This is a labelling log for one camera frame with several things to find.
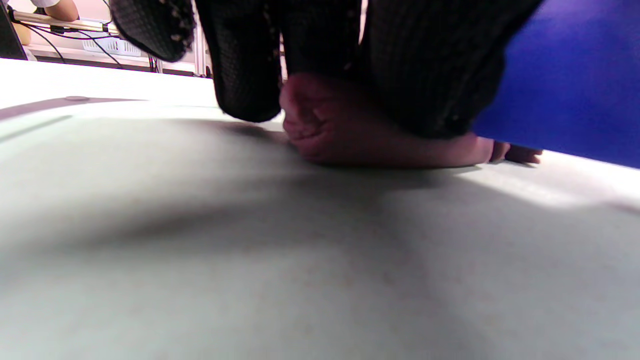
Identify white perforated basket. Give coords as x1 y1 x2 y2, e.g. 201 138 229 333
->
81 35 143 58

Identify blue plastic scraper cutter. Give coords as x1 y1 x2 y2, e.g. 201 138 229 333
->
472 0 640 169

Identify mauve plasticine roll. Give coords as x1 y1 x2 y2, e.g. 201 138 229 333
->
278 72 544 169

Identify person's left hand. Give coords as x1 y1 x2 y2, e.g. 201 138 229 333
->
109 0 545 140

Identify green grey cutting board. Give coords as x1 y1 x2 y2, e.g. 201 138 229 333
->
0 95 640 360

